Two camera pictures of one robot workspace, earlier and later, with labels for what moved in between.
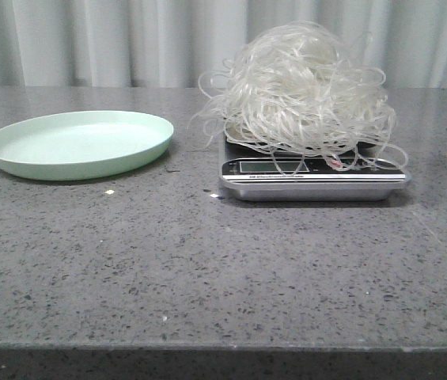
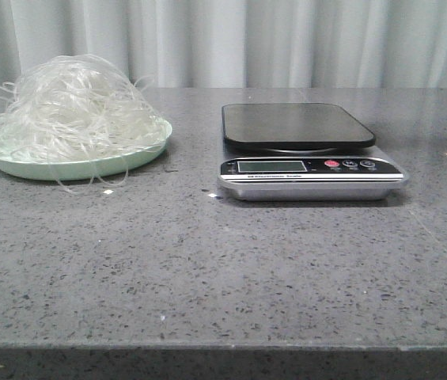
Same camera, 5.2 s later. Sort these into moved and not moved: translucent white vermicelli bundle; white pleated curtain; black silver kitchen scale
Moved: translucent white vermicelli bundle
Not moved: black silver kitchen scale; white pleated curtain
